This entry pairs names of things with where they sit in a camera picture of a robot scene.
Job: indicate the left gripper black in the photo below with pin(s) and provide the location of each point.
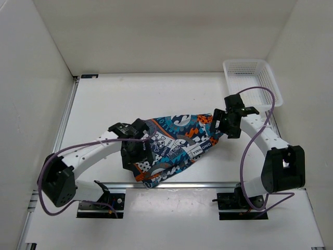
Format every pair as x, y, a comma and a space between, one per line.
144, 154

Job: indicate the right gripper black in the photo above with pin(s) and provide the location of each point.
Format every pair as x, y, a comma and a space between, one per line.
233, 133

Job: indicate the colourful patterned shorts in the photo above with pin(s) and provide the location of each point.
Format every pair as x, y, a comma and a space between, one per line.
176, 143

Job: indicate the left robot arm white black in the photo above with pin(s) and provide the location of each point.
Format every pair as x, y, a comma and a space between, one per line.
59, 178

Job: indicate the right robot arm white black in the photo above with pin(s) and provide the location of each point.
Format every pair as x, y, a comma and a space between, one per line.
284, 165

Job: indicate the white plastic basket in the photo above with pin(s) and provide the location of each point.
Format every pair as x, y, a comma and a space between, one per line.
241, 74

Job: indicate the black label tag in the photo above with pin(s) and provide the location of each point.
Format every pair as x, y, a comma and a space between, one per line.
89, 76

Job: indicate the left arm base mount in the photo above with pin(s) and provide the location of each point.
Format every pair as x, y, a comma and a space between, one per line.
97, 201

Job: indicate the aluminium rail front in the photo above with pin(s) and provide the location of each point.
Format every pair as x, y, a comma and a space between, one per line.
173, 185

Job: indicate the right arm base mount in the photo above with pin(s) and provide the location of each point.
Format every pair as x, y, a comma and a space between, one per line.
232, 206

